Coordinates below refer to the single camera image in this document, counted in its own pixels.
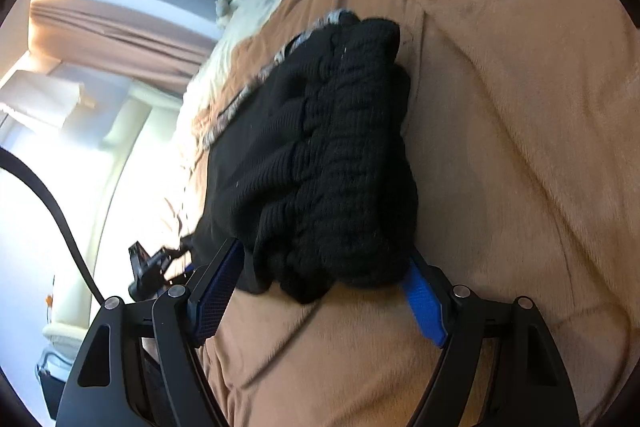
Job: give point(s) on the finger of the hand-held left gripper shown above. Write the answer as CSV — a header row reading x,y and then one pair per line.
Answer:
x,y
176,253

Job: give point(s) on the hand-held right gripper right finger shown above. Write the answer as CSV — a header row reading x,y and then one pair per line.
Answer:
x,y
424,302

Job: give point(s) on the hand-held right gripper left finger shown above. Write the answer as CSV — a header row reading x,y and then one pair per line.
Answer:
x,y
216,294

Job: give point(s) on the black ribbed pants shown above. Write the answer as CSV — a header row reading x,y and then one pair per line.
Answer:
x,y
340,167

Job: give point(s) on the white furniture piece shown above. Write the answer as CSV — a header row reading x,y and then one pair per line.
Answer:
x,y
115,147

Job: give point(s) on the brown fleece blanket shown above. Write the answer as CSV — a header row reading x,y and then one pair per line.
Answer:
x,y
500,107

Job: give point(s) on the beige curtain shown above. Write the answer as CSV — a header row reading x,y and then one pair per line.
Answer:
x,y
125,42

